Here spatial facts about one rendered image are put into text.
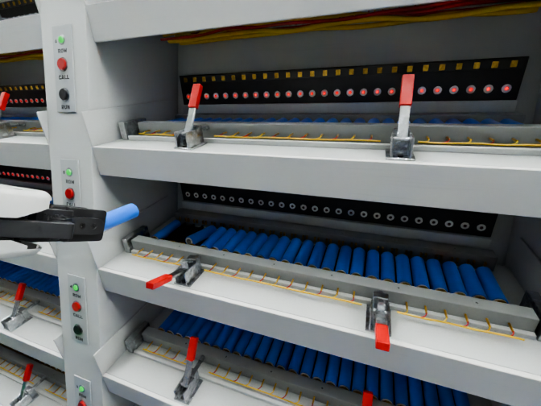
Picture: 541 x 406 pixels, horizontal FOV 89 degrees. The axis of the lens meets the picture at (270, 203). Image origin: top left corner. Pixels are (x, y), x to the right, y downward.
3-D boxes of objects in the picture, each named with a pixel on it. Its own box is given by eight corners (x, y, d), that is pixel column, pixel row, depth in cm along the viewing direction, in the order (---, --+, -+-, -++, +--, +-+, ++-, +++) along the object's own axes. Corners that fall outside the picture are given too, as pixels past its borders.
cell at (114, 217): (125, 206, 35) (74, 225, 29) (134, 200, 34) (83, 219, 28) (133, 219, 35) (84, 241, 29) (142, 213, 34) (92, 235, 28)
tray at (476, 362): (572, 424, 26) (621, 356, 22) (105, 290, 47) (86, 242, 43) (498, 285, 43) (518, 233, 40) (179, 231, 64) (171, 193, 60)
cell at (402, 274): (407, 264, 42) (411, 294, 36) (394, 263, 42) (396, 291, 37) (409, 254, 41) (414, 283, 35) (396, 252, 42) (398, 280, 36)
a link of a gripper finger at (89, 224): (58, 208, 22) (125, 213, 28) (31, 203, 23) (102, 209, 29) (50, 248, 22) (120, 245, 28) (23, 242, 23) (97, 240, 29)
